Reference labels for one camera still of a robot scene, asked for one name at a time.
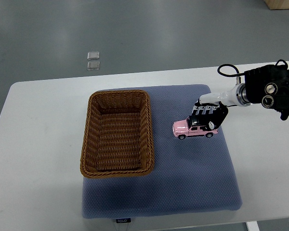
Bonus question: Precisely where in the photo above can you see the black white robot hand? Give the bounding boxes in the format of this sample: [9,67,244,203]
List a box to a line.
[192,83,250,130]

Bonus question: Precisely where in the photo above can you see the pink toy car black roof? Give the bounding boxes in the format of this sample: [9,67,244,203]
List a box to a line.
[172,115,218,140]

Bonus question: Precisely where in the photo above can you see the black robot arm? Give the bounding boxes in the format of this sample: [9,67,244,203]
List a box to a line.
[244,60,289,121]

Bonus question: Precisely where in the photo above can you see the brown wicker basket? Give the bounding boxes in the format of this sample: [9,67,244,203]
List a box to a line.
[80,90,155,179]

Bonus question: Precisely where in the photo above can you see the blue-grey textured mat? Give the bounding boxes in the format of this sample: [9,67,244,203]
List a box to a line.
[82,84,242,219]

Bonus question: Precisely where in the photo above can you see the wooden box corner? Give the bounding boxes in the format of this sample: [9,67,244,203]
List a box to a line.
[264,0,289,10]

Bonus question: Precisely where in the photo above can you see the white table leg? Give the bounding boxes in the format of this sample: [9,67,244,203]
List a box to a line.
[246,221,260,231]

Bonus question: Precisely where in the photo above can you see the upper floor socket plate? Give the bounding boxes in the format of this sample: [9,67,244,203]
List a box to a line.
[87,51,100,60]

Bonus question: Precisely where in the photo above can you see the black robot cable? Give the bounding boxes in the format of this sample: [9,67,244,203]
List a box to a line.
[217,64,246,79]

